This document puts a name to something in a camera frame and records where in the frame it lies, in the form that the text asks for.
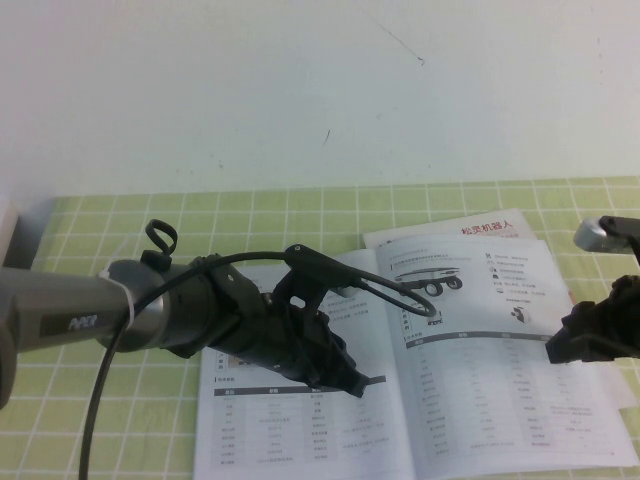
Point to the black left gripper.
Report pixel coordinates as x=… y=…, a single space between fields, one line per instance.
x=290 y=345

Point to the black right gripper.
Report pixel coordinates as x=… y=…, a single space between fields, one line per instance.
x=622 y=320

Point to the white product brochure book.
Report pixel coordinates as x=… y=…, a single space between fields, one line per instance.
x=475 y=400

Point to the translucent plastic sleeve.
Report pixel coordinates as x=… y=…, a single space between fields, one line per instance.
x=620 y=390

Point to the white leaflet with red print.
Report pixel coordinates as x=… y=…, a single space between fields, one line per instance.
x=450 y=227

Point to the green checked tablecloth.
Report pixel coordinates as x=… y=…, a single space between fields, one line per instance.
x=150 y=425

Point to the black looped plug tether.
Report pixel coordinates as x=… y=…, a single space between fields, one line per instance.
x=172 y=235

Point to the white zip tie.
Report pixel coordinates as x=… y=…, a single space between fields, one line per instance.
x=127 y=300

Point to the white box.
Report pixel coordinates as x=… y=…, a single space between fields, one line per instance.
x=5 y=225

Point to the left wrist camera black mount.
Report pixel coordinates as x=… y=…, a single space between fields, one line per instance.
x=320 y=262

